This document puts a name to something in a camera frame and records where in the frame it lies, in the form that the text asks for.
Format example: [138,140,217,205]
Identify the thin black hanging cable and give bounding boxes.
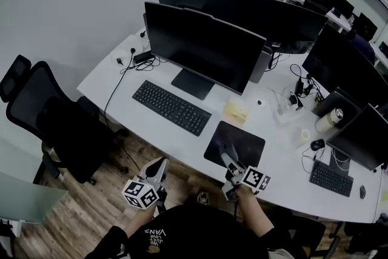
[373,166,385,223]

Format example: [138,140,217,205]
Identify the black chair with grey frame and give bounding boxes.
[266,208,345,259]

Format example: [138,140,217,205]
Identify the clear plastic box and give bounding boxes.
[273,89,304,124]

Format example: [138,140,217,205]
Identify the small black keyboard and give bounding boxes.
[309,160,355,198]

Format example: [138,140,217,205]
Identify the black monitor with stand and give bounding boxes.
[144,1,267,101]

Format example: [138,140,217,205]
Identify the black computer mouse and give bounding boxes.
[310,138,326,152]

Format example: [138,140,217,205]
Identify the person's black printed shirt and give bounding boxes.
[84,204,307,259]

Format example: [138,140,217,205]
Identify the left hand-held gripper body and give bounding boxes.
[121,157,169,214]

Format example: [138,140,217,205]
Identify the person's shoe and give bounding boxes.
[196,190,212,206]

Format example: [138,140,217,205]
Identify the black adapter with tangled cables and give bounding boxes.
[290,63,323,98]

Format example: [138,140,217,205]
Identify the large black keyboard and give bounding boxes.
[132,79,212,137]

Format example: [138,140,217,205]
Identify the dark mouse pad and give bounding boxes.
[203,120,267,169]

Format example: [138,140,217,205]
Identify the black monitor with grey bezel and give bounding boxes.
[326,103,388,175]

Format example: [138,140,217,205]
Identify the black wide monitor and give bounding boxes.
[301,24,388,110]

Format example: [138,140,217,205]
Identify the black mesh office chair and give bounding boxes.
[0,54,121,186]

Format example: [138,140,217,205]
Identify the black power cable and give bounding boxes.
[104,51,142,173]

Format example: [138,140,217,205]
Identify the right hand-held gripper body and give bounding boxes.
[221,158,272,201]

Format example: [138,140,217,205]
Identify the black charger block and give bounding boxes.
[289,92,304,110]

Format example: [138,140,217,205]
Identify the person's left forearm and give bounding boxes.
[123,206,159,238]

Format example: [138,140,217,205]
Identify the grey desktop computer case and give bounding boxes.
[249,45,273,84]

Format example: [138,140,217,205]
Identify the black keyboard cable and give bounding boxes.
[301,147,327,175]

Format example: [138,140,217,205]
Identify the black power adapter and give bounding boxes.
[133,50,156,64]

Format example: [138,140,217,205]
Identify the white bottle with metal lid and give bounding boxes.
[315,107,345,135]

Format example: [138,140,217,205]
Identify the black curved monitor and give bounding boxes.
[236,0,329,55]

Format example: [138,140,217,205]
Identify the person's right forearm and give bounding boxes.
[235,185,275,239]

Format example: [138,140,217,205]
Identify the frosted glass desk panel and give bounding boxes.
[0,171,70,224]

